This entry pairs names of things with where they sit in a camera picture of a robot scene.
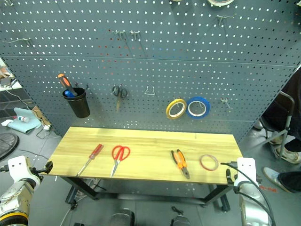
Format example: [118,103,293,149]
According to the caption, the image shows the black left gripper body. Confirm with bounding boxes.
[29,165,47,177]

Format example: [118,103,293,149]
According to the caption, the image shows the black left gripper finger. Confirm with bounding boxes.
[44,161,54,175]

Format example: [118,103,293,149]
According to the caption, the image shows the grey metal pegboard wall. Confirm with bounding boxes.
[0,0,301,144]

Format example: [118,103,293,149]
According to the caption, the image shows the red thin tape roll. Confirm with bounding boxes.
[199,154,219,172]

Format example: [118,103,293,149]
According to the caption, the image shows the blue grey shoe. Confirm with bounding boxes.
[262,167,293,193]

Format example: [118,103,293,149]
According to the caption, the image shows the black round fan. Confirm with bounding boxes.
[0,132,19,161]

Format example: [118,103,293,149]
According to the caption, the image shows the teal folded mat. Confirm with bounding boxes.
[6,107,42,134]

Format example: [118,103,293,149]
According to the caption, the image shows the orange black pliers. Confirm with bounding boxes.
[170,149,190,179]

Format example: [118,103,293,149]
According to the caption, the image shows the brown cardboard box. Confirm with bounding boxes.
[31,105,52,129]

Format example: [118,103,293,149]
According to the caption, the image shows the beige worn shoe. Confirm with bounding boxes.
[274,145,301,165]

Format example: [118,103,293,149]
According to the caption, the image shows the blue tape roll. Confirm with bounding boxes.
[185,96,211,120]

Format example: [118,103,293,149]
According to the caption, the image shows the grey metal chair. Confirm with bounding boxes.
[258,90,296,161]

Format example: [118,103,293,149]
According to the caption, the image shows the black cup holder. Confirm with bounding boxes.
[62,87,91,119]

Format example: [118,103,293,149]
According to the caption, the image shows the yellow tape roll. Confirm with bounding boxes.
[166,98,188,120]

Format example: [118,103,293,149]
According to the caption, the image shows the wooden top work table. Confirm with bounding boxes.
[46,126,243,208]

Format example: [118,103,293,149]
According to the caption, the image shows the silver long peg hook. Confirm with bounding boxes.
[2,37,32,47]

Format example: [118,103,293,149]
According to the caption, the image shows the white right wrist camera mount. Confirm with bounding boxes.
[234,157,257,187]

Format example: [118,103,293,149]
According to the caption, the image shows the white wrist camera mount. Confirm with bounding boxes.
[7,155,42,187]
[234,157,257,187]

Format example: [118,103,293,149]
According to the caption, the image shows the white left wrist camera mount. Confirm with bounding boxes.
[7,155,42,187]

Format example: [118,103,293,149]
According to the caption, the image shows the red handled screwdriver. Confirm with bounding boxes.
[76,143,104,177]

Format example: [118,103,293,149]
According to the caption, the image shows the red handled scissors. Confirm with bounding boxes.
[110,145,131,178]

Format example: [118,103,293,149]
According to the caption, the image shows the orange black handled screwdriver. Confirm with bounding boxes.
[57,73,78,97]

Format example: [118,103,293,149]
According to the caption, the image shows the black handled scissors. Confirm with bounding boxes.
[111,84,128,113]

